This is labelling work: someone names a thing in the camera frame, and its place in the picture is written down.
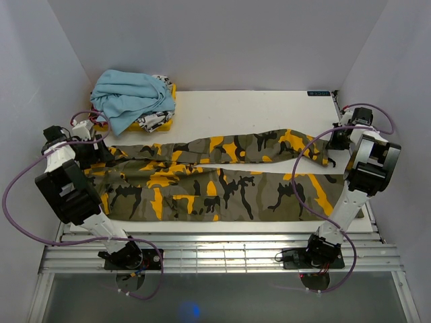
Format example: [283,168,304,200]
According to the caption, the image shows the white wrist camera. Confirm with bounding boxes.
[71,120,95,141]
[338,110,353,127]

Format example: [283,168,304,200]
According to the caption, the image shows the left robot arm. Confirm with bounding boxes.
[35,120,143,270]

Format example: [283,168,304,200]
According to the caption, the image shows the yellow camouflage trousers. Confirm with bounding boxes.
[85,129,344,222]

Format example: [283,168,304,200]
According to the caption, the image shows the pink patterned garment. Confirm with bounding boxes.
[88,112,98,125]

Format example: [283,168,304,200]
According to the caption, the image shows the light blue cloth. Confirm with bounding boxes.
[90,69,176,135]

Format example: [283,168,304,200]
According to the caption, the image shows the blue table label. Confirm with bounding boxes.
[306,91,331,97]

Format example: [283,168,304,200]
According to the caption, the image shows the aluminium table edge rail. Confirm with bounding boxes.
[40,232,403,274]

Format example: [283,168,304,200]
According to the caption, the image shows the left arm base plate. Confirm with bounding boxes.
[98,244,164,272]

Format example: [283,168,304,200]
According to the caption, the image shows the yellow tray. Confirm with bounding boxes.
[88,83,177,133]

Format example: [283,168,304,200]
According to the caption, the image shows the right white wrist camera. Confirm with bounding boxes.
[338,110,353,127]

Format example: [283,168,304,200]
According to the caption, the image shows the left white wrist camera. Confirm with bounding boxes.
[71,120,95,141]

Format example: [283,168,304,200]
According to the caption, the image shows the black white printed garment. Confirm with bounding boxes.
[131,75,176,133]

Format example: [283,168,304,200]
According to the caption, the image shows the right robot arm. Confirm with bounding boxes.
[304,103,401,267]

